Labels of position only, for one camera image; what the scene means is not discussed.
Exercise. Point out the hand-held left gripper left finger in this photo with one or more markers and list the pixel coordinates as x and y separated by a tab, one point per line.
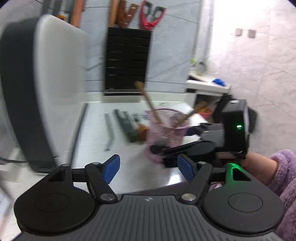
112	168

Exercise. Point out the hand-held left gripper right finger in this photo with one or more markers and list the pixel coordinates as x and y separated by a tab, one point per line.
186	168

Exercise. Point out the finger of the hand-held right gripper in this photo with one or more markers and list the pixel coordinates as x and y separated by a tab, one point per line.
196	148
209	131

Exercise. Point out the wooden long utensil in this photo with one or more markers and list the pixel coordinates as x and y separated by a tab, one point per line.
185	118
148	102

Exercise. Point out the dark long utensil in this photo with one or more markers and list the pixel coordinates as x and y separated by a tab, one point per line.
133	136
122	125

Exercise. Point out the pink mesh utensil holder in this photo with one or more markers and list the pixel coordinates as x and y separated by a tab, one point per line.
159	132

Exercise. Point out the person's right forearm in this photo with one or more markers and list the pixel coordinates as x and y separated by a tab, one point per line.
284	166

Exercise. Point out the orange plastic basin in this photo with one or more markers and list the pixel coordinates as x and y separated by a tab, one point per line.
205	112

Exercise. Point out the black bag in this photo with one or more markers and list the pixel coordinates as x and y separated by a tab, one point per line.
219	104

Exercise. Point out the blue cloth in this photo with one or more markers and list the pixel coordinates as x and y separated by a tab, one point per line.
219	81

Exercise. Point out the black knife block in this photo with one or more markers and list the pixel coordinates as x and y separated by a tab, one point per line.
127	58

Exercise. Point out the white countertop sterilizer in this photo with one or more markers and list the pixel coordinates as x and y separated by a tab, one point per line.
53	69

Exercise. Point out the red kitchen scissors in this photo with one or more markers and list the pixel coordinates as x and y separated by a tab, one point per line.
148	24

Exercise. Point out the wooden rolling pin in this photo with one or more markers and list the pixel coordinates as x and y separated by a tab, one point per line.
113	14

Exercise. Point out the beige wall socket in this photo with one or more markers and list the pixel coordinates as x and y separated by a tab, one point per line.
251	33
239	32

